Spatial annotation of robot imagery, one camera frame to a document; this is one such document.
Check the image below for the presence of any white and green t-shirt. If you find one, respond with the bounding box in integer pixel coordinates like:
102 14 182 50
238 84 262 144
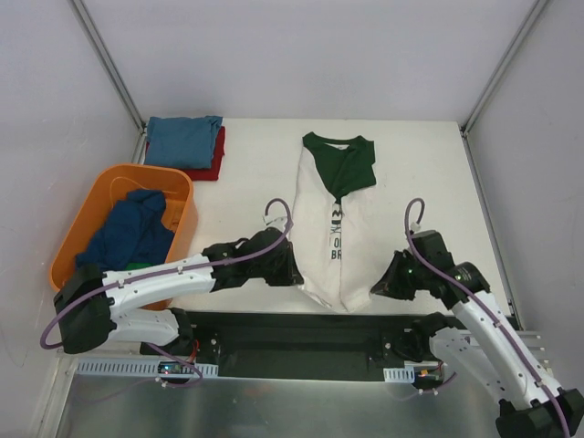
290 132 377 312

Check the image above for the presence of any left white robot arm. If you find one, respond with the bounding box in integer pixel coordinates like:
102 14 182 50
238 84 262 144
54 227 304 355

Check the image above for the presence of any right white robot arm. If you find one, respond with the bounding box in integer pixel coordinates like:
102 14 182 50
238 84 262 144
371 230 583 437

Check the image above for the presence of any folded red t-shirt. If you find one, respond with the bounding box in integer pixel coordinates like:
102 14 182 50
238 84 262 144
144 126 227 183

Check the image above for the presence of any orange plastic basket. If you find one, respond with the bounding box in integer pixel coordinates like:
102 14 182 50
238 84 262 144
48 163 198 292

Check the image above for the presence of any bright green t-shirt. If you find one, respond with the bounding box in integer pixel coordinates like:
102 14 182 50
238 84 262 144
125 262 151 271

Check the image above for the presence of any dark blue t-shirt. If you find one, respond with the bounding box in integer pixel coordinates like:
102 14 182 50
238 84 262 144
75 189 174 271

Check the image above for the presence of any folded light blue t-shirt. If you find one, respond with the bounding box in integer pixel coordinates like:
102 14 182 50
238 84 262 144
144 116 223 170

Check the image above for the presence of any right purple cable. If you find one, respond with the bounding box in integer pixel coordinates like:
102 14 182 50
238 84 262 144
385 198 574 438

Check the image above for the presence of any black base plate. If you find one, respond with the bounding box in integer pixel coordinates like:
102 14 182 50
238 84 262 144
136 309 521 382

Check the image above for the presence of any right white cable duct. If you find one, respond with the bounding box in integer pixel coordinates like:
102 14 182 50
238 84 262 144
383 366 416 384

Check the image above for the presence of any white cable duct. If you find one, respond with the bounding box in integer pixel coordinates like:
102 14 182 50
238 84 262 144
383 366 416 384
77 358 198 379

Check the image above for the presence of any aluminium front rail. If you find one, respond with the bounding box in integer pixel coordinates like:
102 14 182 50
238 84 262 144
56 329 550 378

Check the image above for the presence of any left white cable duct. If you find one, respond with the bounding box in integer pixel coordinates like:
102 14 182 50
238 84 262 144
77 358 198 379

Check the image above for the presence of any left aluminium frame post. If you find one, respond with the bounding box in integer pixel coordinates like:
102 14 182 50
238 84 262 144
68 0 145 132

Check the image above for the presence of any aluminium frame post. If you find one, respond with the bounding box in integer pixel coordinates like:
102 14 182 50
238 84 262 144
460 0 552 139
68 0 145 132

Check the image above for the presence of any right aluminium frame post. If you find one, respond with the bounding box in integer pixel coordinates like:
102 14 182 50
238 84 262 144
460 0 552 139

